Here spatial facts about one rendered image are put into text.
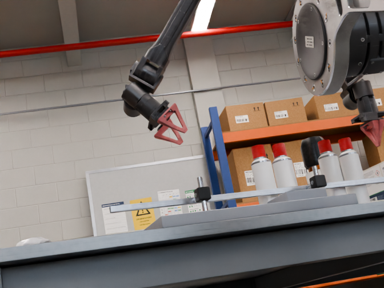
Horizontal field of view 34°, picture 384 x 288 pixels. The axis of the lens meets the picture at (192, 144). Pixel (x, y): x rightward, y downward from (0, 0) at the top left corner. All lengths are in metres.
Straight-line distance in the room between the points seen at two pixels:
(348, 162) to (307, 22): 0.61
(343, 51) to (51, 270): 0.59
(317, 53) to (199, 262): 0.42
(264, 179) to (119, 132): 4.83
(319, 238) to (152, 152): 5.22
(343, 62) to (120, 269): 0.51
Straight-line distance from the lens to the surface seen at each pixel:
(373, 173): 2.10
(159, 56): 1.73
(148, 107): 1.69
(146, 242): 0.96
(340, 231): 1.14
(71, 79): 6.54
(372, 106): 1.96
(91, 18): 6.31
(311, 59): 1.18
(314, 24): 1.15
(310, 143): 1.98
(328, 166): 1.66
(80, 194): 6.16
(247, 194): 1.50
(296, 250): 1.09
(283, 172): 1.59
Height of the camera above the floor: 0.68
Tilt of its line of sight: 16 degrees up
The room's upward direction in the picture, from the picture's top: 11 degrees counter-clockwise
